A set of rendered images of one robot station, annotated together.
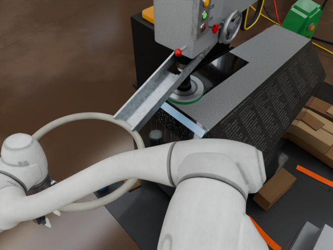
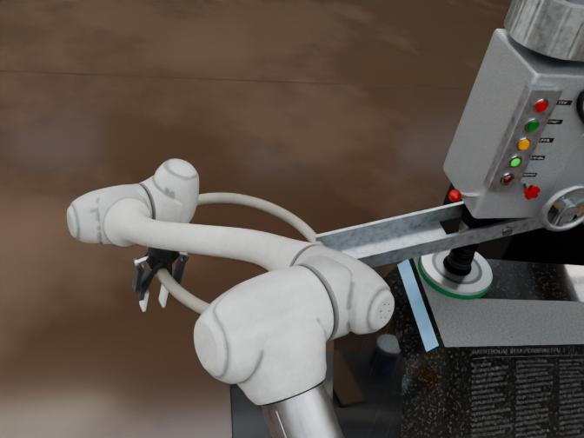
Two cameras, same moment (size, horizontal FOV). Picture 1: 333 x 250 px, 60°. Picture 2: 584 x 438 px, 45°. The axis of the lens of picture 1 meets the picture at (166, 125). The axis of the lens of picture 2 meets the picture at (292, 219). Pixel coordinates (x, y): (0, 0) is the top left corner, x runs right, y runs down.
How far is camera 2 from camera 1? 0.69 m
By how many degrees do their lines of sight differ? 23
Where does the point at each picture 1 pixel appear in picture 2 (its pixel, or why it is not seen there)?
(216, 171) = (324, 272)
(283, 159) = not seen: outside the picture
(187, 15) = (492, 149)
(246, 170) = (355, 293)
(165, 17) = (467, 139)
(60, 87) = (297, 183)
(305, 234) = not seen: outside the picture
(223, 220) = (289, 300)
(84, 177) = (214, 231)
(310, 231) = not seen: outside the picture
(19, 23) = (307, 56)
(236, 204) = (316, 304)
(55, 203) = (171, 238)
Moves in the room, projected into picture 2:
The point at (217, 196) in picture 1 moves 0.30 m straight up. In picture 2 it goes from (303, 284) to (348, 113)
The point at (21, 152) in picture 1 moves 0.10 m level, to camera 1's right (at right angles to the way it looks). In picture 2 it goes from (175, 178) to (211, 201)
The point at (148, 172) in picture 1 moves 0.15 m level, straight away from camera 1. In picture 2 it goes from (275, 259) to (315, 218)
